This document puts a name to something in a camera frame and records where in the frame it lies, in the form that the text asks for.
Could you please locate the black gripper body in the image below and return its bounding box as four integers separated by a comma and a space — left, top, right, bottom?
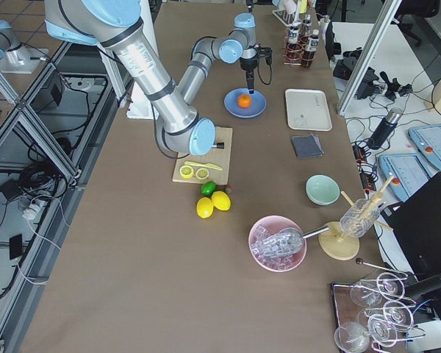
240, 44, 273, 83

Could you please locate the orange fruit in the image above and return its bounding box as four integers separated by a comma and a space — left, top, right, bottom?
237, 93, 252, 109

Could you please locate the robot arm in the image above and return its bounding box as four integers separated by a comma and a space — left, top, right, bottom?
45, 1, 259, 155

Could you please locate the blue round plate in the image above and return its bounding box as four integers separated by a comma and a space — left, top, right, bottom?
223, 88, 267, 118

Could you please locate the tea bottle back left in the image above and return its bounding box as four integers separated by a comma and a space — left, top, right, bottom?
285, 21, 301, 63

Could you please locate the tea bottle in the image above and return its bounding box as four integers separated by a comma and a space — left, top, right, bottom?
285, 21, 301, 63
301, 14, 312, 38
301, 29, 320, 68

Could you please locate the tea bottle front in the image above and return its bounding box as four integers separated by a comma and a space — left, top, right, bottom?
301, 29, 320, 68

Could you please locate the white cup rack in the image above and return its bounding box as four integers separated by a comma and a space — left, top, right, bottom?
272, 0, 309, 27

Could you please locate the cream rabbit tray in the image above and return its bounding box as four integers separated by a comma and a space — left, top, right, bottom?
285, 88, 332, 132

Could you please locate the tea bottle back right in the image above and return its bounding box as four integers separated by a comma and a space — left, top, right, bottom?
301, 14, 312, 38

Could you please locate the pink cup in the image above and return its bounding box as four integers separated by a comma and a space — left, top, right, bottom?
283, 0, 298, 14

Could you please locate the wooden cutting board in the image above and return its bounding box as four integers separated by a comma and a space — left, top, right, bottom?
172, 126, 233, 185

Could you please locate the grey folded cloth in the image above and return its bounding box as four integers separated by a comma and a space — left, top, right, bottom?
291, 134, 324, 159

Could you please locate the yellow plastic knife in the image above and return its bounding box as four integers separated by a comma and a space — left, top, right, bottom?
184, 160, 223, 171

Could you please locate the lemon half lower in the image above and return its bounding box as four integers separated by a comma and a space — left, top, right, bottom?
195, 167, 209, 180

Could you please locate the lemon half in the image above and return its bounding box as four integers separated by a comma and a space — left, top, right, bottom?
195, 167, 209, 180
179, 165, 195, 179

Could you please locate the lemon half upper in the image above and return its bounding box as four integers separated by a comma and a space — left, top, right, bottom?
179, 165, 195, 179

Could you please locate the green lime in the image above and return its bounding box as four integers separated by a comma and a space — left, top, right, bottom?
201, 181, 217, 197

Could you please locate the yellow lemon upper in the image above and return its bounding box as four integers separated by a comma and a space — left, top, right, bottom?
211, 190, 232, 211

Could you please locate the yellow lemon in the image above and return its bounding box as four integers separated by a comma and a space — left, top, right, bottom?
211, 190, 232, 211
196, 197, 214, 219

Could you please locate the green bowl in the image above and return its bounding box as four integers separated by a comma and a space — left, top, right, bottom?
306, 174, 340, 206

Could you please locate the yellow lemon lower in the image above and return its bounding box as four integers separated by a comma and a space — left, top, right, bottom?
196, 197, 214, 219

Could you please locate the black thermos bottle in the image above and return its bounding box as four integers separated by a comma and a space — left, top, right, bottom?
367, 107, 404, 150

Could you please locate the pink bowl with ice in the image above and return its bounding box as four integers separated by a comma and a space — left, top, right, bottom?
248, 215, 307, 272

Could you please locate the metal ice scoop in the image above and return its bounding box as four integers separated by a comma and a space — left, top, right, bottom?
271, 225, 329, 257

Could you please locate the glass cup on stand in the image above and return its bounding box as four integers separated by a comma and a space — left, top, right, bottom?
339, 199, 383, 238

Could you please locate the teach pendant near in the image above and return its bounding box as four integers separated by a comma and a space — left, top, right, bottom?
378, 153, 434, 202

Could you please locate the teach pendant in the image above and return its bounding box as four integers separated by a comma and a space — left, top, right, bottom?
378, 153, 434, 202
408, 124, 441, 171

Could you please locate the wooden cup tree stand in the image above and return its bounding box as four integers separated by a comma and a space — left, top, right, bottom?
318, 175, 393, 260

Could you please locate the teach pendant far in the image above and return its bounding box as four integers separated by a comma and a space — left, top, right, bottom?
408, 124, 441, 171

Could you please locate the wine glass rack tray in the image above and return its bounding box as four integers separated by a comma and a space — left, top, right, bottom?
331, 272, 426, 352

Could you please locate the copper wire bottle rack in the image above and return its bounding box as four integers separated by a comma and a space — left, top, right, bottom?
283, 19, 320, 68

